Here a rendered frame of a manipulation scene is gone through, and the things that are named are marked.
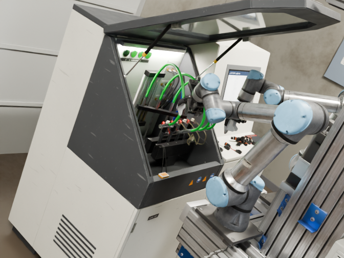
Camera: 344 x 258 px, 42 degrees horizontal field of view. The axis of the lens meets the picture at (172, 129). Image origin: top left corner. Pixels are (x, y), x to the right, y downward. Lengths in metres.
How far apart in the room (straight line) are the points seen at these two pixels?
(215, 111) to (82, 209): 1.03
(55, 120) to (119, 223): 0.69
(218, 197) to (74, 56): 1.15
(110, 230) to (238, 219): 0.76
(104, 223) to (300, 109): 1.27
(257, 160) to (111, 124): 0.88
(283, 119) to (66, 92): 1.32
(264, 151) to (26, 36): 2.24
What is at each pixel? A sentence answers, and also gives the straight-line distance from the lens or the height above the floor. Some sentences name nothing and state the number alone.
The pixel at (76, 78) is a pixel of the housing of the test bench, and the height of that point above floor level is 1.16.
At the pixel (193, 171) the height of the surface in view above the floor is 0.95.
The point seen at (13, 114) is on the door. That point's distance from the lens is 3.67.
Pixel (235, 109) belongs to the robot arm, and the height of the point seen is 1.46.
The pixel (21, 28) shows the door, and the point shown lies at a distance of 3.38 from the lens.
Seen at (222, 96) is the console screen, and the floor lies 1.25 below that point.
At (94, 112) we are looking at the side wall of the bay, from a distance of 2.32.
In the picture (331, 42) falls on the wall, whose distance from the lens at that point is 4.90.
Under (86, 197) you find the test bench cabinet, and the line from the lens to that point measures 2.44.
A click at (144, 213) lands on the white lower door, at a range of 2.27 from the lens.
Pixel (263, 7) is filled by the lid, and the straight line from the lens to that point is 1.80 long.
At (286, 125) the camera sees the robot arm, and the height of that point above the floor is 1.58.
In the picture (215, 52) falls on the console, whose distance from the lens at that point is 2.69.
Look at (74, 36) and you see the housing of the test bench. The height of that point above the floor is 1.35.
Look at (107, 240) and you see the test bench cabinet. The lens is 2.38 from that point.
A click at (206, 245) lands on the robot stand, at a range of 1.97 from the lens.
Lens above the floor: 1.95
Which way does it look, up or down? 21 degrees down
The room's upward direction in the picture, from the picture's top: 23 degrees clockwise
